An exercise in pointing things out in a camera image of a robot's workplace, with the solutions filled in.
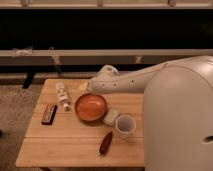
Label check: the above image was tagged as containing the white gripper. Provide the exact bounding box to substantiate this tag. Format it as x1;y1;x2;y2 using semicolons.
96;65;119;79

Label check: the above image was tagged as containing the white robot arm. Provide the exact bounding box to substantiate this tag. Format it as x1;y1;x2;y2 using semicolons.
88;56;213;171

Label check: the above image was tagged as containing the orange ceramic bowl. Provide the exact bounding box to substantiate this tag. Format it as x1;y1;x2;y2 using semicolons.
75;93;108;122

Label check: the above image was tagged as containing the white plastic bottle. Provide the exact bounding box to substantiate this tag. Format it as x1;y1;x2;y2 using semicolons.
55;82;71;111

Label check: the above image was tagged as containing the white paper cup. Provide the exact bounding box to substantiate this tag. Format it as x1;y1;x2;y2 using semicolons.
115;114;136;138

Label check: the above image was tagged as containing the wooden table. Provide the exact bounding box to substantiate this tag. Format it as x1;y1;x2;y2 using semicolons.
16;79;144;168

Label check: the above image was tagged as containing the dark red rectangular box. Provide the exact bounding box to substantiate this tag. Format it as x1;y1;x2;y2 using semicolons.
41;104;57;125

